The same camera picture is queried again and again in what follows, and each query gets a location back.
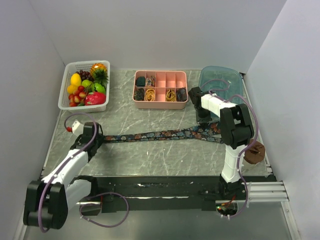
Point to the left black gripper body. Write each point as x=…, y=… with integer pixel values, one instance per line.
x=96, y=142

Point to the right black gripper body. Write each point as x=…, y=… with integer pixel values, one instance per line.
x=203, y=113

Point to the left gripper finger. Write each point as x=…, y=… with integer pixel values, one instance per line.
x=101, y=139
x=91, y=154

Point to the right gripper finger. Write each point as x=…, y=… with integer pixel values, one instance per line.
x=208, y=123
x=199, y=121

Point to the dark floral patterned necktie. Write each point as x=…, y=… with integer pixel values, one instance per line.
x=204, y=132

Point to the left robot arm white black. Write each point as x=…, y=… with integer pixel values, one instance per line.
x=48, y=200

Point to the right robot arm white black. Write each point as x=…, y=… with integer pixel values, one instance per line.
x=236, y=131

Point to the rolled dark patterned tie right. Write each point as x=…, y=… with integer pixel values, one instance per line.
x=181, y=94

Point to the rolled dark patterned tie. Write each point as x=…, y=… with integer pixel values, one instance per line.
x=139, y=94
x=181, y=94

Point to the rolled yellow tie right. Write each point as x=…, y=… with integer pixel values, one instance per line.
x=170, y=95

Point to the rolled yellow tie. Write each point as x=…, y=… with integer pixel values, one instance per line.
x=170, y=95
x=150, y=95

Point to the teal translucent plastic tub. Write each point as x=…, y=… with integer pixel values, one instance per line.
x=224, y=83

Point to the pink dragon fruit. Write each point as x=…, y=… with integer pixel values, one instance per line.
x=94, y=98

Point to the red cherry bunch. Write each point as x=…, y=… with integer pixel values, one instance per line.
x=77, y=99

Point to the rolled yellow tie left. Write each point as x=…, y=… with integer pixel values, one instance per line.
x=150, y=95

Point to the pink compartment organizer box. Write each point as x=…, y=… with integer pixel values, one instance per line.
x=164, y=80

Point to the brown lidded white cup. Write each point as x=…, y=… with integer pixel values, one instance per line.
x=253, y=156

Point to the light green pear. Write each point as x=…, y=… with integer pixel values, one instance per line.
x=86, y=83

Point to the yellow lemon lower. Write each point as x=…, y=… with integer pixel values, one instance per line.
x=71, y=88

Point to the yellow lemon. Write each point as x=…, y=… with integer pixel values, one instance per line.
x=71, y=88
x=76, y=79

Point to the rolled dark patterned tie left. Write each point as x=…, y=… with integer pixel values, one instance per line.
x=139, y=94

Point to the rolled colourful dotted tie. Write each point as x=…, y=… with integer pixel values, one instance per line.
x=150, y=81

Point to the yellow lemon upper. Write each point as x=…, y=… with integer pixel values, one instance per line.
x=76, y=79

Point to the dark purple grapes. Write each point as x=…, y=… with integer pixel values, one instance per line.
x=85, y=75

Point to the orange pineapple with leaves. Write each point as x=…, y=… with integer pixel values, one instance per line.
x=99, y=73

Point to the rolled dark green tie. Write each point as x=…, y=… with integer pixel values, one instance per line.
x=140, y=81

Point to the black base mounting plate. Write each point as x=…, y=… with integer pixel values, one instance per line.
x=151, y=193

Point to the white plastic fruit basket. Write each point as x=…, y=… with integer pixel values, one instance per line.
x=70, y=69

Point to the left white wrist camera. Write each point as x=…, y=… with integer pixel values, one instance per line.
x=76, y=128

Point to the aluminium rail frame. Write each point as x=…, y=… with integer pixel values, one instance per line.
x=266, y=188

